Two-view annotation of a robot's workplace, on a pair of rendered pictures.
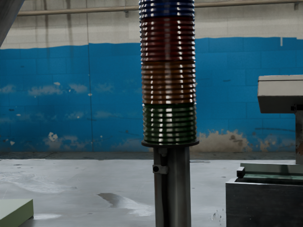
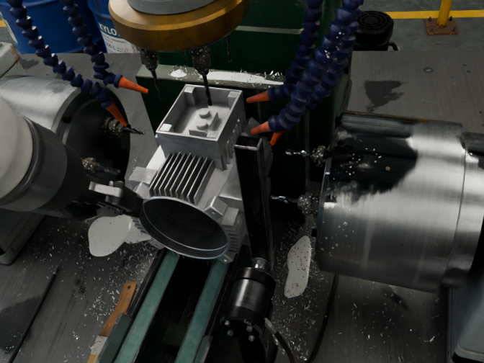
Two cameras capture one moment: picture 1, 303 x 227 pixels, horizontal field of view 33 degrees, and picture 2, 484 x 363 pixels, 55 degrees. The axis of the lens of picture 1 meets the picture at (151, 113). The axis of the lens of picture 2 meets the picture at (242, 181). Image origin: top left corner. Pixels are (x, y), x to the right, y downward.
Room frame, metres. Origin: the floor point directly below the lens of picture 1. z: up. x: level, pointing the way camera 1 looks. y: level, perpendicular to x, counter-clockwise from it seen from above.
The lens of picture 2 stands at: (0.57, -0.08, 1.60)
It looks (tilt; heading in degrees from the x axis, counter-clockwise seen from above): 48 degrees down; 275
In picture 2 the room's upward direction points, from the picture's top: 9 degrees counter-clockwise
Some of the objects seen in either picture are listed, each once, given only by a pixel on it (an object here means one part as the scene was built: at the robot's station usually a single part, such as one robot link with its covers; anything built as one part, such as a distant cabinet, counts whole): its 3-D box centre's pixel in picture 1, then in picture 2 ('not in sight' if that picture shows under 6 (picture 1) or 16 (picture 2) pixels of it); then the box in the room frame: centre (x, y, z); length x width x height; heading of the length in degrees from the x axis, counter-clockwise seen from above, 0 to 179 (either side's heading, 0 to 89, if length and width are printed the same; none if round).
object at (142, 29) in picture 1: (167, 40); not in sight; (0.56, -0.02, 1.14); 0.06 x 0.06 x 0.04
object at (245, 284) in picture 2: not in sight; (303, 240); (0.52, -0.55, 0.92); 0.45 x 0.13 x 0.24; 72
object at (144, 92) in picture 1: (168, 82); not in sight; (0.56, -0.02, 1.10); 0.06 x 0.06 x 0.04
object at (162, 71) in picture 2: not in sight; (236, 137); (0.63, -0.77, 0.97); 0.30 x 0.11 x 0.34; 162
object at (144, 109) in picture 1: (169, 123); not in sight; (0.56, -0.02, 1.05); 0.06 x 0.06 x 0.04
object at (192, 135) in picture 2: not in sight; (204, 127); (0.66, -0.66, 1.11); 0.12 x 0.11 x 0.07; 71
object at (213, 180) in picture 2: not in sight; (204, 184); (0.68, -0.62, 1.02); 0.20 x 0.19 x 0.19; 71
